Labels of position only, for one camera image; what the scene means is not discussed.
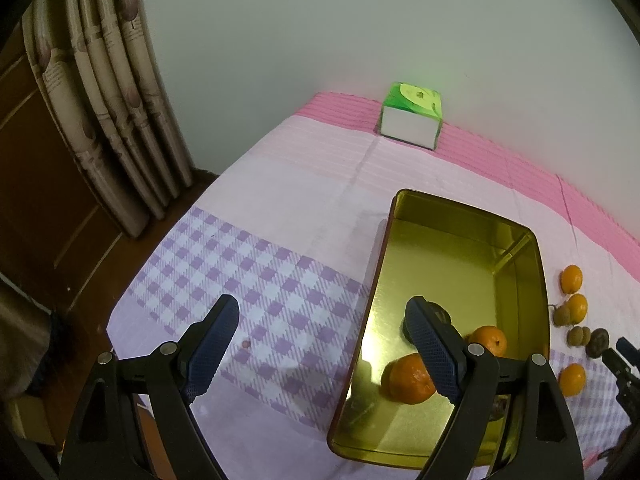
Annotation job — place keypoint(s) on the small brown-green fruit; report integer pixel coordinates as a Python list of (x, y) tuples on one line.
[(584, 336), (562, 315), (573, 336)]

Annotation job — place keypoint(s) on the round orange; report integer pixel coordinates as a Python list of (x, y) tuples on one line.
[(571, 278), (405, 380), (492, 340), (579, 307)]

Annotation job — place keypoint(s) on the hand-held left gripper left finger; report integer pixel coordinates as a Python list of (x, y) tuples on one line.
[(210, 355)]

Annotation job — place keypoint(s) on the green tissue box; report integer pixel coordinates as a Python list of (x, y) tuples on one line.
[(405, 122)]

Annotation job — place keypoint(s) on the oval orange with stem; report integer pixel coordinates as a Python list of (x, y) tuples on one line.
[(571, 379)]

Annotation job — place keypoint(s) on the maroon tin box gold inside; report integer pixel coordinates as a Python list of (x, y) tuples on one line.
[(450, 260)]

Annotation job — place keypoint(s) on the pink purple checked sheet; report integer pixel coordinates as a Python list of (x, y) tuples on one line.
[(280, 210)]

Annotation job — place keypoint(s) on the dark cloth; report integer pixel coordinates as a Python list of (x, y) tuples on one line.
[(27, 330)]

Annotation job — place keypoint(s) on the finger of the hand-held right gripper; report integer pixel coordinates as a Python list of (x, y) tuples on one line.
[(629, 351), (619, 367)]

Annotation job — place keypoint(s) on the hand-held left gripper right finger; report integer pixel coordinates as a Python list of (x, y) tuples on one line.
[(435, 355)]

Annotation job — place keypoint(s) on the beige patterned curtain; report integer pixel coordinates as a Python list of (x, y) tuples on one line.
[(115, 110)]

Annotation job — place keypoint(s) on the tan cardboard box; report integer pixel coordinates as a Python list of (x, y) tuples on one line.
[(30, 417)]

